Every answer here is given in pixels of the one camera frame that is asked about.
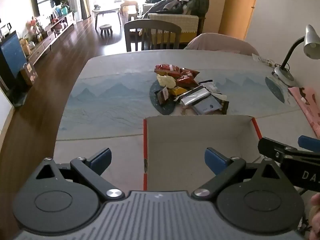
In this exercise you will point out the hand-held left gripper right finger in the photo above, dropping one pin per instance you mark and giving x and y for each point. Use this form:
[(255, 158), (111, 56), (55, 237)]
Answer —
[(215, 160)]

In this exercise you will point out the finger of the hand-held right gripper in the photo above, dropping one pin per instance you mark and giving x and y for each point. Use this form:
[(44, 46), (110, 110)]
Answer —
[(268, 146), (308, 143)]

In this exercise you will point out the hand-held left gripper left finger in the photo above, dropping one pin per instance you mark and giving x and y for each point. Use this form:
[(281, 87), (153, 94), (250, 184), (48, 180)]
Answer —
[(102, 158)]

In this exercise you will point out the white cardboard box red edges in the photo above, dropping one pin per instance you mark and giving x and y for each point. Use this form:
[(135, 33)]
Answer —
[(195, 135)]

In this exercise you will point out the white dark blue snack packet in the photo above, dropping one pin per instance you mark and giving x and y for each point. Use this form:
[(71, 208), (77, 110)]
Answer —
[(208, 86)]

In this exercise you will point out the orange yellow snack packet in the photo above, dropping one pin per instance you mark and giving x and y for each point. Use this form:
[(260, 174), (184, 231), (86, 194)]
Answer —
[(178, 91)]

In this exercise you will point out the cream snack packet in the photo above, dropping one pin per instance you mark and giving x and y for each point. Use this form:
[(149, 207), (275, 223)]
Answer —
[(166, 81)]

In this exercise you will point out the long red snack packet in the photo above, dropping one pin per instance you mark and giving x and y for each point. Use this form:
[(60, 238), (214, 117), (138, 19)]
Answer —
[(166, 70)]

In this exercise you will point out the person's right hand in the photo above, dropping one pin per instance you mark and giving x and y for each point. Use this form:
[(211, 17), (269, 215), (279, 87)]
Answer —
[(316, 220)]

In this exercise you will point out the pink patterned cloth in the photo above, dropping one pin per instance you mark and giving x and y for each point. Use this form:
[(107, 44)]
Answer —
[(310, 107)]

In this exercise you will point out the mountain print table mat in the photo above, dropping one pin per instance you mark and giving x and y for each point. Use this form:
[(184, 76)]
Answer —
[(112, 110)]

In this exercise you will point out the small printed packet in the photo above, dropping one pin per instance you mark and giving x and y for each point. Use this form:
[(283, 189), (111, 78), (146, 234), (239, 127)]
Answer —
[(262, 60)]

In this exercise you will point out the silver desk lamp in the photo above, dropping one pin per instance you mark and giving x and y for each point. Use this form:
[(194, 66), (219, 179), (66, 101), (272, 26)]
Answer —
[(310, 42)]

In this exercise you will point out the white cabinet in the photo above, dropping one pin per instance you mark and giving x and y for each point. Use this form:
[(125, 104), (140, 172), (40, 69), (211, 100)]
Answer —
[(3, 107)]

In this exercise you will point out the brown paper bag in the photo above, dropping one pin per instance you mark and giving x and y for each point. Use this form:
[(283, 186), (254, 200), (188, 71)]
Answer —
[(28, 73)]

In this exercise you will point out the chair with pink cover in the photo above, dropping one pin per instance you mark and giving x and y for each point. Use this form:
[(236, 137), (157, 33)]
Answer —
[(220, 42)]

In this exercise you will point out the long wooden television cabinet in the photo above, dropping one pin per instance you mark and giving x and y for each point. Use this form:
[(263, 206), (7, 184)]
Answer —
[(50, 40)]

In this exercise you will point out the small round stool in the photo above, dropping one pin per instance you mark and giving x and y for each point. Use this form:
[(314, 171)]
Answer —
[(106, 27)]

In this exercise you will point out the black cabinet with blue front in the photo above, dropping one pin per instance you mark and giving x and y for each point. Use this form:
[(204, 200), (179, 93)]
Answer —
[(11, 52)]

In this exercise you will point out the dark wooden chair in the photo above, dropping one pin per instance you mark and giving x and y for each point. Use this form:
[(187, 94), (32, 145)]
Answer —
[(152, 25)]

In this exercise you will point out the sofa with cream cover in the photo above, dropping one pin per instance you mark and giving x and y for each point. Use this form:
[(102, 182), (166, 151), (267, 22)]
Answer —
[(175, 21)]

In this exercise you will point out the white coffee table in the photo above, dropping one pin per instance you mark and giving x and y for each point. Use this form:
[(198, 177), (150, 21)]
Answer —
[(107, 8)]

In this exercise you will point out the small wooden armchair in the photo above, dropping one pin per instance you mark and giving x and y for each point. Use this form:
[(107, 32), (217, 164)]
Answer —
[(128, 5)]

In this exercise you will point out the dark green backpack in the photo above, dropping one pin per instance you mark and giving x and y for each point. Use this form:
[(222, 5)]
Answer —
[(200, 3)]

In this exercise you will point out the dark curtain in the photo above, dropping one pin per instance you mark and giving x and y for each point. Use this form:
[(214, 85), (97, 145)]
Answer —
[(82, 0)]

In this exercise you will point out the pile of dark clothes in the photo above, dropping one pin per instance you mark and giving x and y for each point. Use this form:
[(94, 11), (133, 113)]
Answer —
[(167, 5)]

